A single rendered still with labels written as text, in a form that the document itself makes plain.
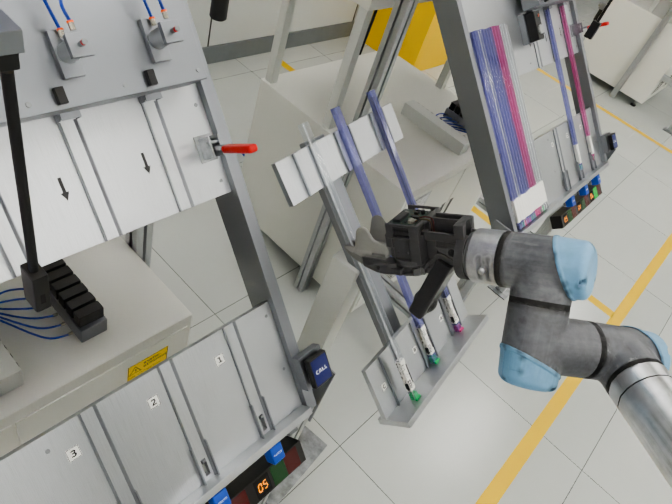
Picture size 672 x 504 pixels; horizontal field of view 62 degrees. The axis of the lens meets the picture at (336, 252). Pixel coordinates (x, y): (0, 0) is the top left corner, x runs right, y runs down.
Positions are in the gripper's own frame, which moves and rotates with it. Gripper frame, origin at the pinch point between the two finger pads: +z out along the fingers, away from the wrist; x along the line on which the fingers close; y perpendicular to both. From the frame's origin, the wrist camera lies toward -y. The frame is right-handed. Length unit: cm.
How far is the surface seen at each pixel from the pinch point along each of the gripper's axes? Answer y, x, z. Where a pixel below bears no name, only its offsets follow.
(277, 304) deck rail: -4.4, 12.6, 7.4
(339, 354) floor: -75, -53, 57
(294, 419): -21.9, 18.2, 3.9
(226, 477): -21.1, 32.2, 5.0
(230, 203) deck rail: 11.9, 11.7, 12.8
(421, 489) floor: -100, -33, 18
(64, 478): -8, 48, 11
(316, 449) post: -83, -20, 43
